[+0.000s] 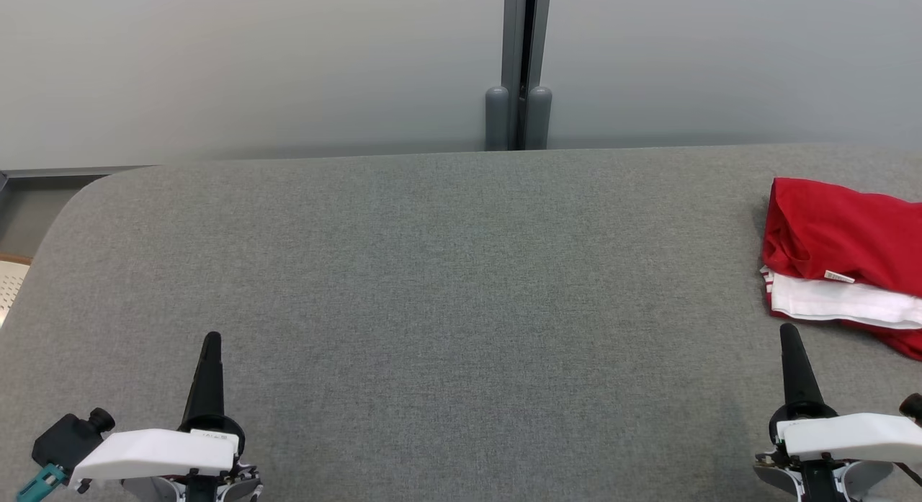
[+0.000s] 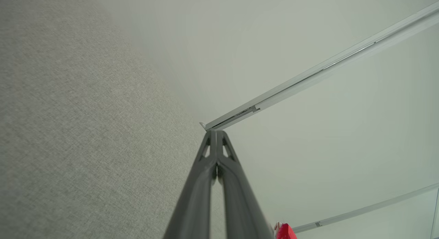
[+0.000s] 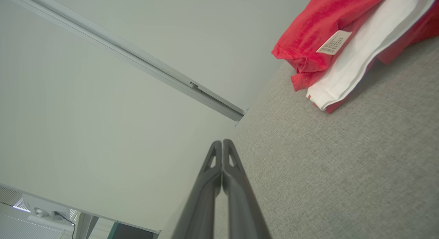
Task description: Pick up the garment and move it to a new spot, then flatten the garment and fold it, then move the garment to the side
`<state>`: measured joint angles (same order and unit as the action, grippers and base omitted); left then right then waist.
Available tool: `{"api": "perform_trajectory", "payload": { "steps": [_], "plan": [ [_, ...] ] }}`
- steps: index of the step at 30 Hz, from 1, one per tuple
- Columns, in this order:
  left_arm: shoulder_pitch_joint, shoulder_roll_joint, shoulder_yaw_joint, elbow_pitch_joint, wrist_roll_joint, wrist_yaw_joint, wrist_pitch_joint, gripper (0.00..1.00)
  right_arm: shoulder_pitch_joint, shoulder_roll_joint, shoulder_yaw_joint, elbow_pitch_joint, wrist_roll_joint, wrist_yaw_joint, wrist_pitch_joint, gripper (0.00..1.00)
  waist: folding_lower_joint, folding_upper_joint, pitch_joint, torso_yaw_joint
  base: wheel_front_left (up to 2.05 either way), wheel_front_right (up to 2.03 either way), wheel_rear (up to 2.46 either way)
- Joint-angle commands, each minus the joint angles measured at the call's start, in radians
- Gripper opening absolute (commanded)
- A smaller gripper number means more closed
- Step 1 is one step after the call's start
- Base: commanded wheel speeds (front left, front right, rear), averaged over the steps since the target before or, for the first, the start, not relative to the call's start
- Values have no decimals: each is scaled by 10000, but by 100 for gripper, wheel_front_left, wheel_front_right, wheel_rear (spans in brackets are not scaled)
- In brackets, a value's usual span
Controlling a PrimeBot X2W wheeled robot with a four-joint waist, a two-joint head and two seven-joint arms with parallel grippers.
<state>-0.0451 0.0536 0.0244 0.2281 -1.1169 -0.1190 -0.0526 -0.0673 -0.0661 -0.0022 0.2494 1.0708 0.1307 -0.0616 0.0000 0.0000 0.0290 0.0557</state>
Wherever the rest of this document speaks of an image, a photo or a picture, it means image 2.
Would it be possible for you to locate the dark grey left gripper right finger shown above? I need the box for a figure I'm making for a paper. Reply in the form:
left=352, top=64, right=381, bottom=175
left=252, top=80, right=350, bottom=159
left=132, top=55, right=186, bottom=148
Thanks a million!
left=217, top=130, right=275, bottom=239

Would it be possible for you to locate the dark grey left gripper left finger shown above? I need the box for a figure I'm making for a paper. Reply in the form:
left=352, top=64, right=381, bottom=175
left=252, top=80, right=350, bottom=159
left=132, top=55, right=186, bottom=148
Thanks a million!
left=162, top=130, right=218, bottom=239

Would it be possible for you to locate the folded red garment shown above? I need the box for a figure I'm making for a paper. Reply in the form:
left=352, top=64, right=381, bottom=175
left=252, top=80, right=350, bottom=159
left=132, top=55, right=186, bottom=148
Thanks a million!
left=273, top=222, right=298, bottom=239

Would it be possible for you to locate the grey slim partition post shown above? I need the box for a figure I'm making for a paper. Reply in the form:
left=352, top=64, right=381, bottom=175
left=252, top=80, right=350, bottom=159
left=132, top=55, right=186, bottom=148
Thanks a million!
left=292, top=182, right=439, bottom=233

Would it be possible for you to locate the grey double partition post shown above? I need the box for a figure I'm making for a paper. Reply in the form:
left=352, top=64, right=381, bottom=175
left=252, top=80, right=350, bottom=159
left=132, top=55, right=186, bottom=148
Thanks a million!
left=199, top=1, right=439, bottom=131

